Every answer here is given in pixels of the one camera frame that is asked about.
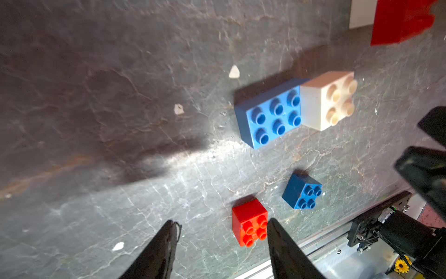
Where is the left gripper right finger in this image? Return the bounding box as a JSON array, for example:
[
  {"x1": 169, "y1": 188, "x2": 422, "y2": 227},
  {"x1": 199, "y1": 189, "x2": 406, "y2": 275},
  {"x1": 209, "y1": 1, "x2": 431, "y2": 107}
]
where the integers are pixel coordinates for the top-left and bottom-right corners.
[{"x1": 267, "y1": 218, "x2": 325, "y2": 279}]

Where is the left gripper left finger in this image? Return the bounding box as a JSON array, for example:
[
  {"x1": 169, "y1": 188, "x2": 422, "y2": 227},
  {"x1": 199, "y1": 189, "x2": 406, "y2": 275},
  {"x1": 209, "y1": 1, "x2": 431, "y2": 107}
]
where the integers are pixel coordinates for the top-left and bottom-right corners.
[{"x1": 120, "y1": 220, "x2": 182, "y2": 279}]

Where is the red lego brick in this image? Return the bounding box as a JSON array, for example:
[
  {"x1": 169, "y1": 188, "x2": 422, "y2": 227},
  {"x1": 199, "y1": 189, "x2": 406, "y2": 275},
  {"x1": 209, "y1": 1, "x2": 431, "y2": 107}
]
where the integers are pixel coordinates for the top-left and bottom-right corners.
[
  {"x1": 371, "y1": 0, "x2": 436, "y2": 46},
  {"x1": 232, "y1": 199, "x2": 268, "y2": 248}
]

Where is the small blue lego brick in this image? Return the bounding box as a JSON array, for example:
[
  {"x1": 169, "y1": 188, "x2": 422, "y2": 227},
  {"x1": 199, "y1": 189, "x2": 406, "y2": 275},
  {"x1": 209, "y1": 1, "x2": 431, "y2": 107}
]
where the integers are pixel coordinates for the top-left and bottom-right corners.
[{"x1": 282, "y1": 173, "x2": 322, "y2": 210}]

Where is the long blue lego brick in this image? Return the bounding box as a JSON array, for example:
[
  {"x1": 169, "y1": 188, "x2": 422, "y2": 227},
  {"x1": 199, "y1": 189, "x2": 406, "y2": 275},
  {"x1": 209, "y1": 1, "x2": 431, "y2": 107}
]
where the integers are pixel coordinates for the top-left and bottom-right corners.
[{"x1": 235, "y1": 79, "x2": 308, "y2": 149}]

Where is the white lego brick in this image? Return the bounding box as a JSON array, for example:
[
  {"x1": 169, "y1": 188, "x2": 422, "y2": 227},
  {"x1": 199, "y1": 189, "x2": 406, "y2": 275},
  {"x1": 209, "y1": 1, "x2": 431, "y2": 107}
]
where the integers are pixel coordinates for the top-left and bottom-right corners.
[
  {"x1": 300, "y1": 71, "x2": 358, "y2": 131},
  {"x1": 349, "y1": 0, "x2": 377, "y2": 29}
]

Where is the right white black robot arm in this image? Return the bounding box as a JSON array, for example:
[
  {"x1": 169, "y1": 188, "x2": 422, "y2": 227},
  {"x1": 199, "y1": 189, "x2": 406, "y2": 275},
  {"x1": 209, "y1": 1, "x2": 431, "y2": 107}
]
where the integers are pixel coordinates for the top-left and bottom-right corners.
[{"x1": 378, "y1": 106, "x2": 446, "y2": 279}]

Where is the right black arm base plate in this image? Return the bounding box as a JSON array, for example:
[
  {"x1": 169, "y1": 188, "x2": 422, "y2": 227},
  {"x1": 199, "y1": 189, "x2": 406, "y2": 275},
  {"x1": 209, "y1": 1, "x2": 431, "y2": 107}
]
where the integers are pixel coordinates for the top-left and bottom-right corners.
[{"x1": 347, "y1": 191, "x2": 412, "y2": 251}]

